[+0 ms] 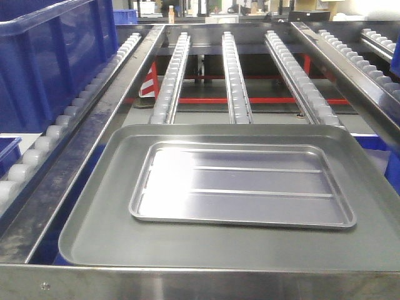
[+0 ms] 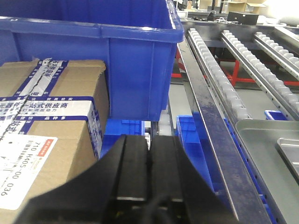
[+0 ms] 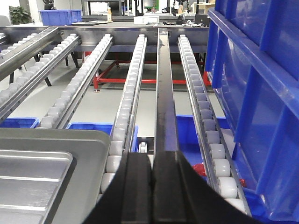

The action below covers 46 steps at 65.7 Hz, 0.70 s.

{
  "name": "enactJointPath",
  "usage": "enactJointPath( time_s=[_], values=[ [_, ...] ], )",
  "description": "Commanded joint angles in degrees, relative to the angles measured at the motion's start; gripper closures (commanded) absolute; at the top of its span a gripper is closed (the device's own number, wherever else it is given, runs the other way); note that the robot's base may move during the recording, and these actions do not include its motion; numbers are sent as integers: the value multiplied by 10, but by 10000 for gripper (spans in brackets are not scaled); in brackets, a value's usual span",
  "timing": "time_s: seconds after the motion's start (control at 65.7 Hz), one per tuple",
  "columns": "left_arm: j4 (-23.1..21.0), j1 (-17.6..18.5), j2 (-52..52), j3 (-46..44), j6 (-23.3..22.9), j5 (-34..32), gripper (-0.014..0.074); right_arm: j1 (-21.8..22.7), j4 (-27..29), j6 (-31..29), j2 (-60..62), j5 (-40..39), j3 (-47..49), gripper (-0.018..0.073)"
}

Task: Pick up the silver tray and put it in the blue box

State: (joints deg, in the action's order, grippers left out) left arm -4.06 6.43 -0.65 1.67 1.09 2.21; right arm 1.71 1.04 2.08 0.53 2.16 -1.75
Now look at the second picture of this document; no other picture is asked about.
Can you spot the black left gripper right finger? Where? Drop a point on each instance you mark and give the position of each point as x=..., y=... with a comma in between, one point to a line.
x=182, y=195

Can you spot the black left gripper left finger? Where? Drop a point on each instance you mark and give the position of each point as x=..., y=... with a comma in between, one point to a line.
x=112, y=191

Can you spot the small silver metal tray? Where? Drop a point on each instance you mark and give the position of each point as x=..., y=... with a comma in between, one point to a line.
x=289, y=151

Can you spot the large silver metal tray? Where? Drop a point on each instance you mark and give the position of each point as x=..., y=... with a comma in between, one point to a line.
x=260, y=138

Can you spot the taped cardboard box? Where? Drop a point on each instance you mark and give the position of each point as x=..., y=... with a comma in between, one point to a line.
x=53, y=115

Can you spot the black box in background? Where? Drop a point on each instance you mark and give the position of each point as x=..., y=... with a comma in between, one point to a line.
x=243, y=18

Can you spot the cardboard box in background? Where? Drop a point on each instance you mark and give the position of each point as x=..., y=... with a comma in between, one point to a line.
x=249, y=6

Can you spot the blue bin lower shelf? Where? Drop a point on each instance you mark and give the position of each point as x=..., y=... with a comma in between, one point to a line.
x=197, y=147

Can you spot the white roller conveyor track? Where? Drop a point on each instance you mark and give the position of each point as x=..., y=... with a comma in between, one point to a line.
x=226, y=95

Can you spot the large blue plastic crate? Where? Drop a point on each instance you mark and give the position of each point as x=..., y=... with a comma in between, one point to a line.
x=137, y=40

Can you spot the dark blue rack divider rail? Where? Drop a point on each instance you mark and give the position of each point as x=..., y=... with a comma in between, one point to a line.
x=236, y=188

